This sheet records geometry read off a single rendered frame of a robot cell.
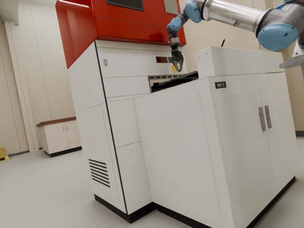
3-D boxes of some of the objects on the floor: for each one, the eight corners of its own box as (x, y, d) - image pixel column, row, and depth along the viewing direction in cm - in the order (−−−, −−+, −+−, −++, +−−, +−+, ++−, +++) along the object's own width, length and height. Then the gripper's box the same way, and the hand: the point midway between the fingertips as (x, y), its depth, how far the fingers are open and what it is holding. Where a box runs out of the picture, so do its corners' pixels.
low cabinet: (133, 136, 609) (127, 107, 607) (48, 159, 475) (40, 121, 473) (110, 136, 770) (105, 113, 769) (41, 152, 636) (36, 125, 634)
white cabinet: (154, 213, 137) (133, 99, 135) (227, 168, 196) (213, 88, 194) (242, 258, 86) (210, 76, 85) (306, 179, 145) (287, 71, 143)
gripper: (181, 45, 151) (186, 72, 151) (169, 48, 153) (174, 74, 153) (180, 41, 143) (185, 70, 143) (168, 45, 144) (173, 73, 145)
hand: (179, 70), depth 145 cm, fingers closed
